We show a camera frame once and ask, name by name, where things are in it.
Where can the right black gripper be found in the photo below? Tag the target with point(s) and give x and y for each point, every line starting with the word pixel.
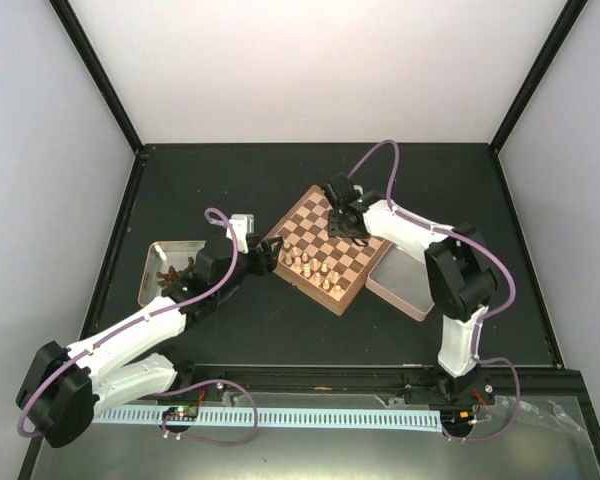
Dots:
pixel 334 230

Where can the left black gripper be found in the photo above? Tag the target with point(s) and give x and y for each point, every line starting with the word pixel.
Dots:
pixel 262 260

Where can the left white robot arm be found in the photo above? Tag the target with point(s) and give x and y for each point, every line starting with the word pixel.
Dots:
pixel 65 388

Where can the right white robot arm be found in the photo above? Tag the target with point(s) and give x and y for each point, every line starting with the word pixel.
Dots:
pixel 460 278

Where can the pile of dark chess pieces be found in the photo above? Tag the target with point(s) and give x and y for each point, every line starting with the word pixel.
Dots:
pixel 169 277

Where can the left control circuit board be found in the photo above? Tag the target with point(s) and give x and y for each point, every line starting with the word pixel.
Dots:
pixel 181 413

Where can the control circuit board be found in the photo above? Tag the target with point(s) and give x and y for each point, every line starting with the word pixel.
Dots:
pixel 181 413
pixel 463 417

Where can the right control circuit board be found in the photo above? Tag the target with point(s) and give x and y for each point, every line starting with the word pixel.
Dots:
pixel 463 417

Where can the wooden chessboard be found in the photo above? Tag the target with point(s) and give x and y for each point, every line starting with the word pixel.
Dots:
pixel 304 227

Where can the pink plastic basket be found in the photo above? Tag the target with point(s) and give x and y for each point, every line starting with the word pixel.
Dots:
pixel 401 280

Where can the yellow plastic tray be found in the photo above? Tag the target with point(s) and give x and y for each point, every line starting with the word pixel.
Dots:
pixel 165 262

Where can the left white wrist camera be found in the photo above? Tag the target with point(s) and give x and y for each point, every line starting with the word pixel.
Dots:
pixel 243 227

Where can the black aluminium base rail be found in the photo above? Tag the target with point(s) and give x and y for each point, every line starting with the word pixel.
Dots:
pixel 416 385

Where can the white slotted cable duct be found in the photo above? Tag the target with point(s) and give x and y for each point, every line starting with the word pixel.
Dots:
pixel 264 417

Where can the right black frame post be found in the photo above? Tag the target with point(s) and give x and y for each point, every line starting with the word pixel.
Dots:
pixel 550 48

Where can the black frame post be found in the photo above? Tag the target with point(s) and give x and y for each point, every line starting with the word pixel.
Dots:
pixel 550 48
pixel 69 20

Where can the left black frame post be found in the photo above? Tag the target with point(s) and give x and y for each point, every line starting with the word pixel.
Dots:
pixel 69 20

